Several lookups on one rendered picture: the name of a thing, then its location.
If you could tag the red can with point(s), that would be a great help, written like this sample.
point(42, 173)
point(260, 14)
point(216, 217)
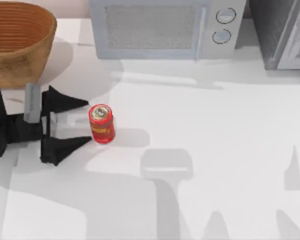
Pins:
point(102, 125)

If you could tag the woven brown basket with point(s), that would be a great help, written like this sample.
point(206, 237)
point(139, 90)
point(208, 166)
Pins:
point(20, 62)

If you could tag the microwave oven door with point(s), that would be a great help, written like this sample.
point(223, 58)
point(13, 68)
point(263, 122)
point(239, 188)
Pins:
point(150, 26)

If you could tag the round microwave knob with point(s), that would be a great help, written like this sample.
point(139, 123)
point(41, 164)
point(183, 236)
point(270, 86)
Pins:
point(225, 15)
point(221, 36)

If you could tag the pale grey microwave oven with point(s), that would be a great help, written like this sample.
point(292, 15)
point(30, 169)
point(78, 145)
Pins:
point(237, 27)

